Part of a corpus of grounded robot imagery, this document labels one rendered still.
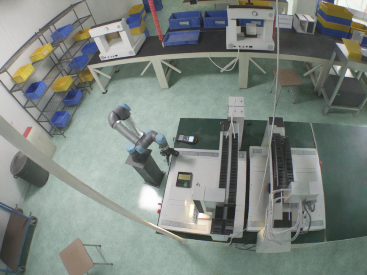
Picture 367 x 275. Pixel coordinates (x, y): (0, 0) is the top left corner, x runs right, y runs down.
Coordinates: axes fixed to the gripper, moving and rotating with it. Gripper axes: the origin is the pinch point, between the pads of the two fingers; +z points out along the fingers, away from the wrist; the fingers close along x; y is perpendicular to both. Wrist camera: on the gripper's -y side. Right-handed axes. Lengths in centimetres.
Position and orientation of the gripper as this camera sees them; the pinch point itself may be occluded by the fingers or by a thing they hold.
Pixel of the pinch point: (171, 158)
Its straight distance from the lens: 185.3
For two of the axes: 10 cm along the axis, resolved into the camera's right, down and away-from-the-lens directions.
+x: -3.4, 8.1, -4.8
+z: 1.7, 5.6, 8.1
